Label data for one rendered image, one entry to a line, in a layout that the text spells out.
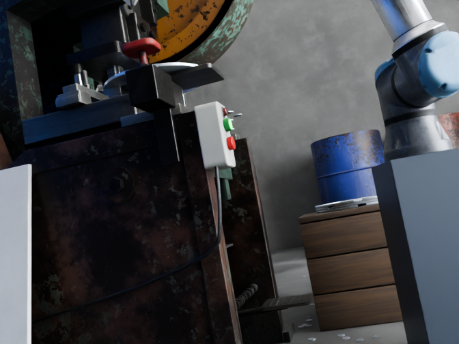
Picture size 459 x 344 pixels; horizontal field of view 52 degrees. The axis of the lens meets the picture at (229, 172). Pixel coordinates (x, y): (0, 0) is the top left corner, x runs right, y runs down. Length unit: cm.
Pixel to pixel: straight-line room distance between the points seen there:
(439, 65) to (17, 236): 94
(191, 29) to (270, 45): 311
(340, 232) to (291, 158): 309
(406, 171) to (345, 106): 350
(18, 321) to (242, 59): 400
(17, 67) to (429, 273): 109
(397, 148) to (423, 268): 27
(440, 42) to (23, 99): 97
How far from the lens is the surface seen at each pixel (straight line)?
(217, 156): 94
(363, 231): 148
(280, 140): 456
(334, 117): 454
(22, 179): 115
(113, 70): 136
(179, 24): 176
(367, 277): 150
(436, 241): 109
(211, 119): 96
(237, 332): 100
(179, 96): 130
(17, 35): 138
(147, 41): 95
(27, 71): 136
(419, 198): 108
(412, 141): 111
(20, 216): 113
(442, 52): 102
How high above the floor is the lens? 39
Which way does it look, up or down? 5 degrees up
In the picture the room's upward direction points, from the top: 10 degrees counter-clockwise
